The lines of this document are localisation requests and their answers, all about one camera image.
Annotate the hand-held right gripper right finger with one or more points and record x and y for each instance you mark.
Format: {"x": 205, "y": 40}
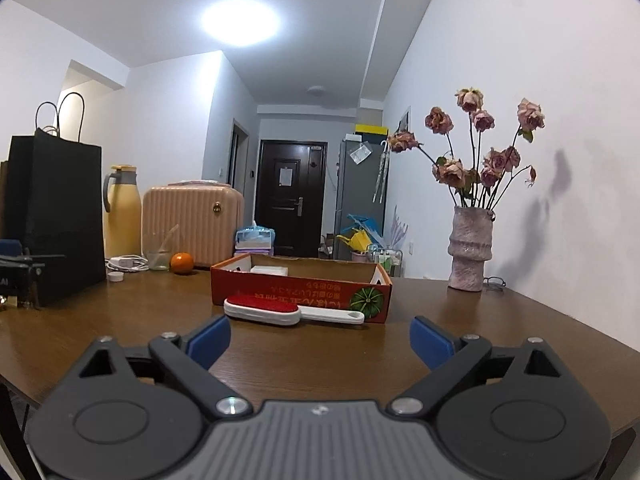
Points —
{"x": 430, "y": 345}

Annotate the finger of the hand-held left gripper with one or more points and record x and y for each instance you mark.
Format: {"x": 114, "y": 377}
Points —
{"x": 20, "y": 260}

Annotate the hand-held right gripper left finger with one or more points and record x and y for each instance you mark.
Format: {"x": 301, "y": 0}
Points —
{"x": 210, "y": 342}

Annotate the red and white lint brush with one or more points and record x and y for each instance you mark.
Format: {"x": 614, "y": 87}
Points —
{"x": 260, "y": 306}

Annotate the red cardboard box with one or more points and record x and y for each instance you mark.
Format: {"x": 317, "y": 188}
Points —
{"x": 300, "y": 292}

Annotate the black paper bag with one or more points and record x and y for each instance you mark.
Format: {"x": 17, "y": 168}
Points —
{"x": 55, "y": 210}

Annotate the orange fruit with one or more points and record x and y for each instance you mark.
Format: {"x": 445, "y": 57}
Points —
{"x": 182, "y": 263}

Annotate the eyeglasses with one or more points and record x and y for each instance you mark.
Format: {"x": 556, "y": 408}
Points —
{"x": 494, "y": 284}

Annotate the white flat box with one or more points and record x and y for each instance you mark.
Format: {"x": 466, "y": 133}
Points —
{"x": 270, "y": 270}

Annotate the rack with bottles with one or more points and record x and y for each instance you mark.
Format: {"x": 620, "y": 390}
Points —
{"x": 387, "y": 260}

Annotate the small white round lid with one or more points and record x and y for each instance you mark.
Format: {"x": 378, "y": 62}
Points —
{"x": 115, "y": 276}

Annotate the clear glass cup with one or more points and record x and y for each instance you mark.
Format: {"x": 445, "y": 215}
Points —
{"x": 160, "y": 257}

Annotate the textured pink ceramic vase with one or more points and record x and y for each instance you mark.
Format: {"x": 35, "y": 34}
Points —
{"x": 470, "y": 250}

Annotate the yellow thermos jug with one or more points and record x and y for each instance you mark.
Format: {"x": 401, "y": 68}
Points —
{"x": 122, "y": 215}

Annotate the blue tissue pack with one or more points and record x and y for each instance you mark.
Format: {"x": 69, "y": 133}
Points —
{"x": 255, "y": 240}

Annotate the purple bundled sticks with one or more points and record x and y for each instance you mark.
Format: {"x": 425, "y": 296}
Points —
{"x": 400, "y": 227}

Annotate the pink ribbed suitcase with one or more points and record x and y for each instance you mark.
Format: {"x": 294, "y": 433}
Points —
{"x": 195, "y": 220}

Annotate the blue and yellow plastic items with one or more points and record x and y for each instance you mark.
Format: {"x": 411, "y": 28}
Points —
{"x": 357, "y": 235}

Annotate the open cardboard carton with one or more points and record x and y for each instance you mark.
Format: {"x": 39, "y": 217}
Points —
{"x": 329, "y": 246}

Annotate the dark brown entrance door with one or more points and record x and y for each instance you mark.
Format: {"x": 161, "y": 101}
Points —
{"x": 267, "y": 210}

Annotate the grey refrigerator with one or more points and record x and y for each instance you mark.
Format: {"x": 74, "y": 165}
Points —
{"x": 350, "y": 195}

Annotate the hanging folded umbrella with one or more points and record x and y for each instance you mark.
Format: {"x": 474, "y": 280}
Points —
{"x": 381, "y": 175}

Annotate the white paper notice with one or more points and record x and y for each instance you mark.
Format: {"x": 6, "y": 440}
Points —
{"x": 285, "y": 175}

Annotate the side room door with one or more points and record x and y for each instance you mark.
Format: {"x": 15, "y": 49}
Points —
{"x": 239, "y": 160}

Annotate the dried pink roses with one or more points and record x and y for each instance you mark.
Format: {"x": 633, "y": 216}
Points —
{"x": 492, "y": 162}

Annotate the clear plastic bag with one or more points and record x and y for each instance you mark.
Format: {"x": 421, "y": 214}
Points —
{"x": 360, "y": 154}

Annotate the yellow box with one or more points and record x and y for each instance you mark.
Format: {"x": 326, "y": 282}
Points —
{"x": 371, "y": 130}

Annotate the small hallway ceiling lamp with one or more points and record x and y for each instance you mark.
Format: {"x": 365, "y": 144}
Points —
{"x": 316, "y": 91}

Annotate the round ceiling lamp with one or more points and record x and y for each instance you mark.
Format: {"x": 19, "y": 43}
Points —
{"x": 240, "y": 22}

